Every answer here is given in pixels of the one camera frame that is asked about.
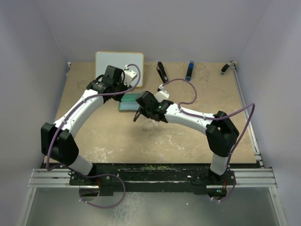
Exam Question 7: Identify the green lined glasses case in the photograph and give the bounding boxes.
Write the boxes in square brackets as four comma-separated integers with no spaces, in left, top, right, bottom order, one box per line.
[118,93,139,112]

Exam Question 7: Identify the aviator sunglasses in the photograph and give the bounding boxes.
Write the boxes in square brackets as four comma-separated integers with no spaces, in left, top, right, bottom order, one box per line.
[133,108,142,122]

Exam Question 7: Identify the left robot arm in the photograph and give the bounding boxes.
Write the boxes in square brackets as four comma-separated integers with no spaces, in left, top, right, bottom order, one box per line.
[41,65,139,185]

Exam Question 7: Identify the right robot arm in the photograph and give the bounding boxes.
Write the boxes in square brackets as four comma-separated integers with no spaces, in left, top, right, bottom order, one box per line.
[134,91,239,184]

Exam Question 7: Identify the black stapler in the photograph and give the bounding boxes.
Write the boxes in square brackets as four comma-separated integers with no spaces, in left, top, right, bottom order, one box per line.
[157,61,169,83]

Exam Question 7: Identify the blue stapler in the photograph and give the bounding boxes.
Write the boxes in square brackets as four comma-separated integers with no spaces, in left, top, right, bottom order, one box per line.
[185,61,194,81]

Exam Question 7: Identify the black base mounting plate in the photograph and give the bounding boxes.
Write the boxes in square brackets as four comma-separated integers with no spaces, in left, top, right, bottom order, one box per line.
[68,163,236,198]

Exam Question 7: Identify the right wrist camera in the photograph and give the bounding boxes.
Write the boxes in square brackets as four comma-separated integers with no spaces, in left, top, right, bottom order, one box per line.
[154,84,169,103]

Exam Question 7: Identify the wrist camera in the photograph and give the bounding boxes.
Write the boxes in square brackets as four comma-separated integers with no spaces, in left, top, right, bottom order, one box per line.
[154,84,169,103]
[123,68,138,87]

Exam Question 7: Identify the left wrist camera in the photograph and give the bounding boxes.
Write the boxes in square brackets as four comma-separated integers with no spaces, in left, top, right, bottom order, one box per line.
[123,68,138,87]

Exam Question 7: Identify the small whiteboard yellow frame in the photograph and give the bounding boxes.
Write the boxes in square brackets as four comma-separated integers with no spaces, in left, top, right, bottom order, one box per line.
[95,51,144,88]

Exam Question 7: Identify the black handled tool at corner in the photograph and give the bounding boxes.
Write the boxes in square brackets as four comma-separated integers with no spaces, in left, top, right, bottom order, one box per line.
[219,60,236,76]

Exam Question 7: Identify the aluminium rail frame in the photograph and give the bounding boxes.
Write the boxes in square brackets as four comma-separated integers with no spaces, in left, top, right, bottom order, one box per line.
[17,60,289,226]

